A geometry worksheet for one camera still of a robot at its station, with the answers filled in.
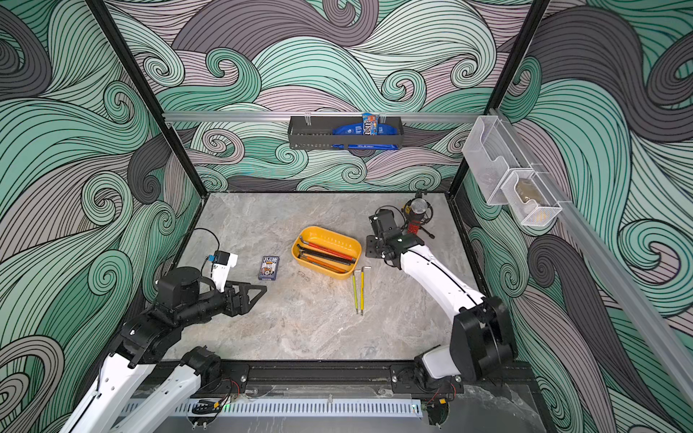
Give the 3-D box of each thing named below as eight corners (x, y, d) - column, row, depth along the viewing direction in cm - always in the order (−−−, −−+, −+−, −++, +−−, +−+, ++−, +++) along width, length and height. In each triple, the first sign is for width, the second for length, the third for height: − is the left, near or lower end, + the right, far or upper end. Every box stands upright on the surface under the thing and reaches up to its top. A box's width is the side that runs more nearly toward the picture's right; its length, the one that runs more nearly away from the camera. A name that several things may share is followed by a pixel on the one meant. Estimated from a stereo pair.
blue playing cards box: (259, 280, 95) (257, 276, 93) (263, 259, 101) (262, 255, 99) (276, 280, 95) (274, 276, 93) (279, 259, 101) (278, 255, 99)
